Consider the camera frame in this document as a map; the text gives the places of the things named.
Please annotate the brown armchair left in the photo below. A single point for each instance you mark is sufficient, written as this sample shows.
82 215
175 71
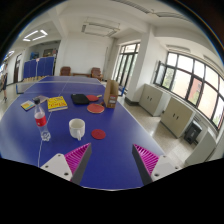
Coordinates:
65 71

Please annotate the black paddle case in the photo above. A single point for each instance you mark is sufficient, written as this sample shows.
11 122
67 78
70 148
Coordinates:
79 99

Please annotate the brown cardboard box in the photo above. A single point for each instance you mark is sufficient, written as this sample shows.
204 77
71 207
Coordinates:
111 94

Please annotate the white ceramic mug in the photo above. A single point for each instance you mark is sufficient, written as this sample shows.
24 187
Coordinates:
77 128

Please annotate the beige cabinet near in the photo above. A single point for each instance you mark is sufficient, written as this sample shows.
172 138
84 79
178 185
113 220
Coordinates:
177 116

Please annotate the blue folded table panels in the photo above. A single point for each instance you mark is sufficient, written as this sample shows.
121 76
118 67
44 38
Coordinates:
39 67

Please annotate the red round coaster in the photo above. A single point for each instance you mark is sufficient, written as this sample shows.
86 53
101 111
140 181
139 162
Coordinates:
98 134

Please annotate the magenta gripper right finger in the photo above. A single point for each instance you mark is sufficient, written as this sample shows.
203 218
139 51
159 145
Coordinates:
151 166

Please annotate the brown armchair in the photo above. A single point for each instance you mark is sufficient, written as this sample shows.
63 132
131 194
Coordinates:
65 71
96 73

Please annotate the table tennis net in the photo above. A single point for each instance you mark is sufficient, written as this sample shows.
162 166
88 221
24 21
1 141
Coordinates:
59 86

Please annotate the small colourful card box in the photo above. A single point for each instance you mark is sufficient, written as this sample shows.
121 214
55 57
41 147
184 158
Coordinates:
27 105

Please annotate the person at left edge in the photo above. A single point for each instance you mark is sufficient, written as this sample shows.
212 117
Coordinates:
5 75

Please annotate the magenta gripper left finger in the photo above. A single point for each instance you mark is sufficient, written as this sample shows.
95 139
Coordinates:
70 166

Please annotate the beige cabinet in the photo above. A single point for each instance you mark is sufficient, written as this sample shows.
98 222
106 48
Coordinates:
154 100
177 116

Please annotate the brown armchair right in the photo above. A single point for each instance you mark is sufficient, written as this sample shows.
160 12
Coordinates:
96 73

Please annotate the black small bin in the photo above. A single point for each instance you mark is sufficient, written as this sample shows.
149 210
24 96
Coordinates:
192 132

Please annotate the red table tennis paddle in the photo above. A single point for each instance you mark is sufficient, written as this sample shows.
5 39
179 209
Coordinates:
95 108

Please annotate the clear plastic water bottle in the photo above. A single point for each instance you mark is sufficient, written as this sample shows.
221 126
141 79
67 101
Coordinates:
41 121

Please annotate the beige cabinet far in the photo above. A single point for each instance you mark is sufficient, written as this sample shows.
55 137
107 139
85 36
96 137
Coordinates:
154 100

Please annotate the yellow book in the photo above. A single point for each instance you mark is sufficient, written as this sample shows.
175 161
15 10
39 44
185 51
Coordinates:
56 103

